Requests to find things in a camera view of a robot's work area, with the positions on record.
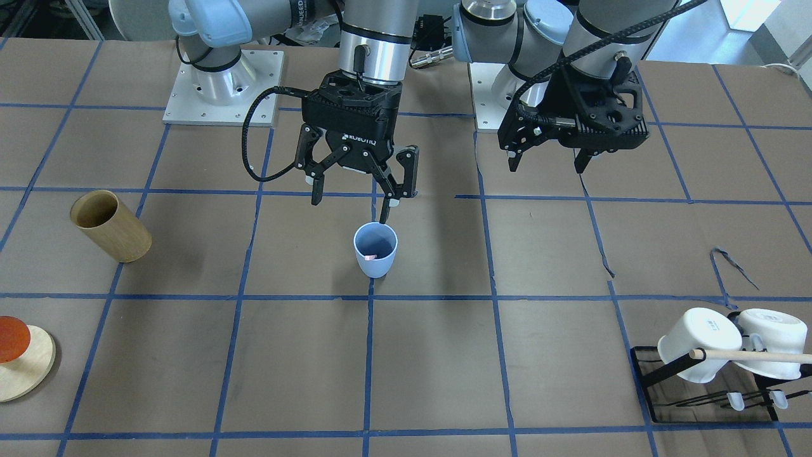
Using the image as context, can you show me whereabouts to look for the white mug outer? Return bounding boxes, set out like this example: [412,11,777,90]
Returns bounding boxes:
[734,308,808,381]

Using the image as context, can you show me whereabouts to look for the light blue plastic cup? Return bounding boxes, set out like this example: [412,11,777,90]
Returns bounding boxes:
[353,222,398,279]

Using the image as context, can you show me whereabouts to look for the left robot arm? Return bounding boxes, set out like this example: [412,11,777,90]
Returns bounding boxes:
[409,1,701,173]

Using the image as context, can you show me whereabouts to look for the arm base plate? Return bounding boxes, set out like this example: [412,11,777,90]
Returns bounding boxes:
[469,63,524,133]
[162,50,286,126]

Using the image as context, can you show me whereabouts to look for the bamboo cylinder holder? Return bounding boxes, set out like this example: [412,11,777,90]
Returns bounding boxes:
[69,190,153,263]

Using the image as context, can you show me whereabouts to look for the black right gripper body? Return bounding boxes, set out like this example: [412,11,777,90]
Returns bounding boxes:
[294,70,419,199]

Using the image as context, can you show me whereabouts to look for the white mug inner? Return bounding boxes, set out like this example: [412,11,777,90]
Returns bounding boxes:
[657,307,742,364]

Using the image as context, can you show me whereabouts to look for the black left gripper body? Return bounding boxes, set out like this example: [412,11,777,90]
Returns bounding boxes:
[498,63,650,159]

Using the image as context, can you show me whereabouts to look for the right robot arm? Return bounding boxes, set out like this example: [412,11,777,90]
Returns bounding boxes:
[168,1,419,223]

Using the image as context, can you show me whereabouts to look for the black wire mug rack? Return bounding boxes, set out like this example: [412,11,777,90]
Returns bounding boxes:
[631,310,810,423]

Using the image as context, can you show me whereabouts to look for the white mug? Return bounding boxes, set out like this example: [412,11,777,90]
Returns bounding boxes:
[657,307,742,364]
[734,308,808,381]

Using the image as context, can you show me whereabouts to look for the wooden cup tree stand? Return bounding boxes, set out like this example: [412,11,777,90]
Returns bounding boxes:
[1,325,57,402]

